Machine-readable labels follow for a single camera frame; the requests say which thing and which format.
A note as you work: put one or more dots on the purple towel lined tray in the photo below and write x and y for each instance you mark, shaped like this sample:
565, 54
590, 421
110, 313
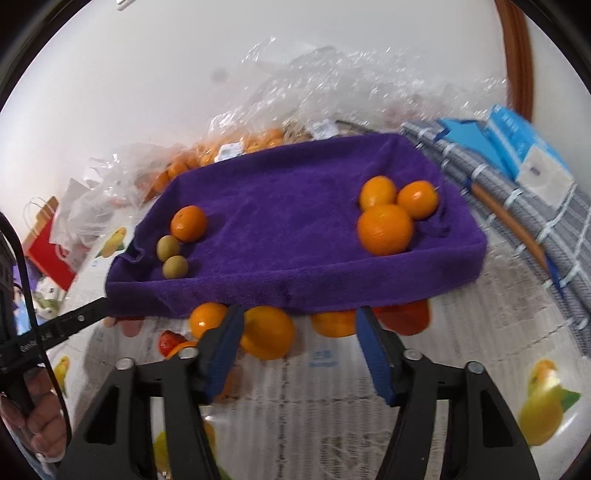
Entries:
295, 221

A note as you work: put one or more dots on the blue tissue box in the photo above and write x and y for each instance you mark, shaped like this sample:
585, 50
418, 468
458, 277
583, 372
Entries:
531, 147

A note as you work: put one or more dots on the brown wooden rod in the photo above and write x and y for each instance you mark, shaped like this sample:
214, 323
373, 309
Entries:
512, 221

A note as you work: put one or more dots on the small red fruit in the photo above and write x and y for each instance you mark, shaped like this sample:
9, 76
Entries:
168, 342

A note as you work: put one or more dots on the green round fruit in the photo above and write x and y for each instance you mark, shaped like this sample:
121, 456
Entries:
175, 266
167, 247

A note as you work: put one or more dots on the grey checked cloth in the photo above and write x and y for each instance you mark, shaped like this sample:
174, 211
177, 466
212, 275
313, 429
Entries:
508, 184

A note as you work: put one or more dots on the fruit print tablecloth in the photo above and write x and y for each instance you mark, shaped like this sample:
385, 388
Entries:
323, 415

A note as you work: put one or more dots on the small orange tangerine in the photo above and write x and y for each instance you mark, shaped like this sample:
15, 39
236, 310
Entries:
377, 193
334, 323
417, 199
207, 321
188, 224

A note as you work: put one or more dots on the red paper bag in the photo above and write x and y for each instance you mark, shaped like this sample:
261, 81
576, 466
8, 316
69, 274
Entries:
46, 249

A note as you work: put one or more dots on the white plastic bag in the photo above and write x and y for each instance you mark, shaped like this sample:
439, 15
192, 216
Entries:
74, 217

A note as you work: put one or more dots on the clear bag of oranges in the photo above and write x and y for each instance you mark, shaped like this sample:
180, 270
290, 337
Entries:
221, 150

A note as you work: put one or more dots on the person's left hand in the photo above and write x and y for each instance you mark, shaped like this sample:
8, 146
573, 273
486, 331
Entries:
44, 424

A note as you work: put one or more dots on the large orange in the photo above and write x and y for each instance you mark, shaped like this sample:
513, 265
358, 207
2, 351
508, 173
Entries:
385, 229

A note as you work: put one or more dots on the oblong orange fruit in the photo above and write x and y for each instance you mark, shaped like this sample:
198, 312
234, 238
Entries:
268, 332

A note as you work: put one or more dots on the brown wooden door frame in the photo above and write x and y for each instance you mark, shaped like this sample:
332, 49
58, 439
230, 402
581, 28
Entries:
517, 55

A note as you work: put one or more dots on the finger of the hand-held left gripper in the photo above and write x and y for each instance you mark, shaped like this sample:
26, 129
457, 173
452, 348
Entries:
76, 321

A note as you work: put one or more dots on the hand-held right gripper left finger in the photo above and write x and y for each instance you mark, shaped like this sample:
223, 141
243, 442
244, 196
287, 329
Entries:
226, 350

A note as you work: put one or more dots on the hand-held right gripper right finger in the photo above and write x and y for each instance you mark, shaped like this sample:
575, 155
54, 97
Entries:
374, 355

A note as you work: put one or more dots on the large clear plastic bag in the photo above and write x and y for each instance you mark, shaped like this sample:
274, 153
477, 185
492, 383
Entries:
323, 83

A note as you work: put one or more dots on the blue paper sheet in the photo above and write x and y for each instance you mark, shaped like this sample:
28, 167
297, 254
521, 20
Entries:
466, 136

